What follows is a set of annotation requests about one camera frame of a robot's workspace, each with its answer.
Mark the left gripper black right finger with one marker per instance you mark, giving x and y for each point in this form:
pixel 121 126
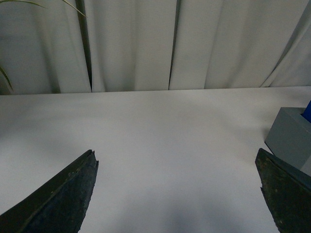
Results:
pixel 286 191

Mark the gray base block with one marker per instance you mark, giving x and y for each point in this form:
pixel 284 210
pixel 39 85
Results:
pixel 289 138

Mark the green spider plant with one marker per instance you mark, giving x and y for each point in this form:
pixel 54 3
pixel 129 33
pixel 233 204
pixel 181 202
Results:
pixel 2 71

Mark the blue plastic part with handle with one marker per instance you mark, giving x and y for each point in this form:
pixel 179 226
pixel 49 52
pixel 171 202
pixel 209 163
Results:
pixel 307 113

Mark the white curtain backdrop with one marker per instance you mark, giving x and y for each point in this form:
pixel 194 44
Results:
pixel 140 45

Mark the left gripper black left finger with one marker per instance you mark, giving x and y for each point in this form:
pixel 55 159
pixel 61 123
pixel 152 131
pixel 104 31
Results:
pixel 59 205

